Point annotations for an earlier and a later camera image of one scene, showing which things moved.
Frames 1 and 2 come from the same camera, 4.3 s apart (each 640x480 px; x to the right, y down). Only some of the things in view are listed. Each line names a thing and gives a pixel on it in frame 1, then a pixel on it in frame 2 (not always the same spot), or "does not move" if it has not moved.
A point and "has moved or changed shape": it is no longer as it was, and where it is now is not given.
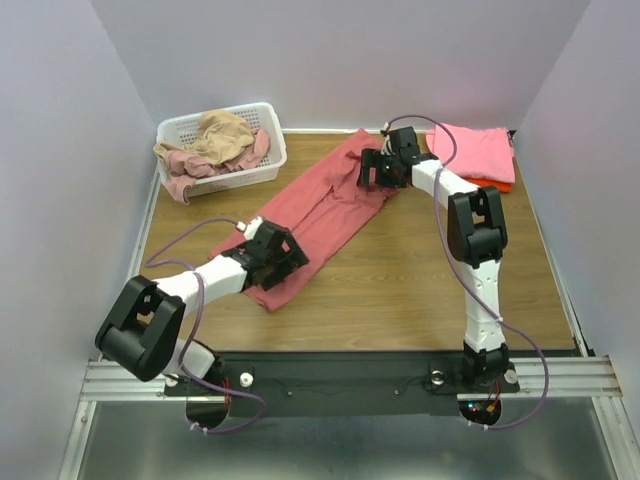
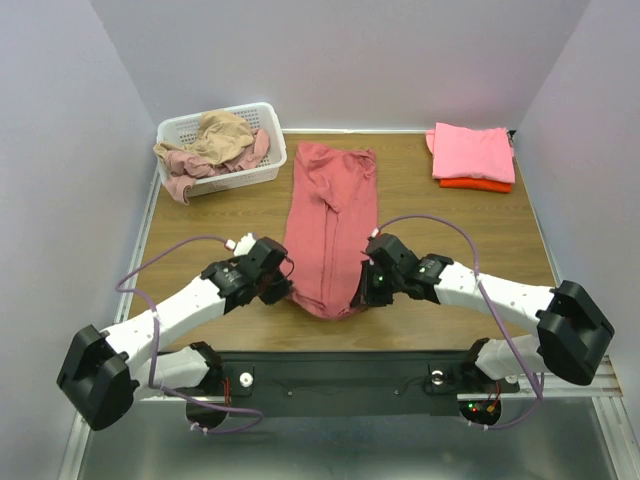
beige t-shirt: [220, 135] does not move
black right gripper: [370, 167] -> [372, 291]
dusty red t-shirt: [326, 210] has moved or changed shape
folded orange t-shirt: [502, 186] does not move
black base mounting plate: [340, 383] does not move
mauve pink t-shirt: [185, 169] does not move
